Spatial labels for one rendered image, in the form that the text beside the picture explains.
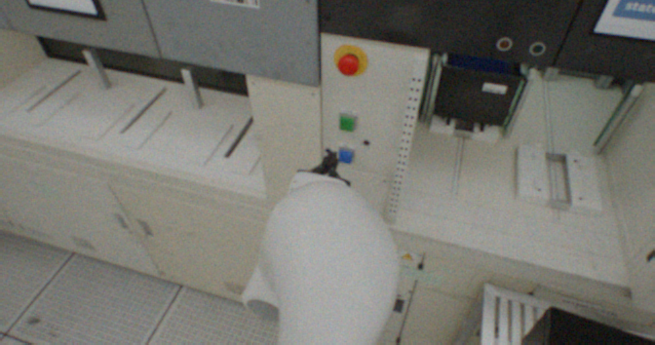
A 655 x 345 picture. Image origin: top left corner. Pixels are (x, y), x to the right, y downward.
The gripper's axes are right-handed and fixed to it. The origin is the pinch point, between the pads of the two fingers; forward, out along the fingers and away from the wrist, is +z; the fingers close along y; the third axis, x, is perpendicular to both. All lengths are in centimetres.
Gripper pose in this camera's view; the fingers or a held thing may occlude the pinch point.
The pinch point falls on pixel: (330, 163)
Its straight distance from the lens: 81.1
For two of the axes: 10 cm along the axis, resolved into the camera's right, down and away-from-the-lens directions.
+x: 0.0, -6.9, -7.2
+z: 3.0, -6.9, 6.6
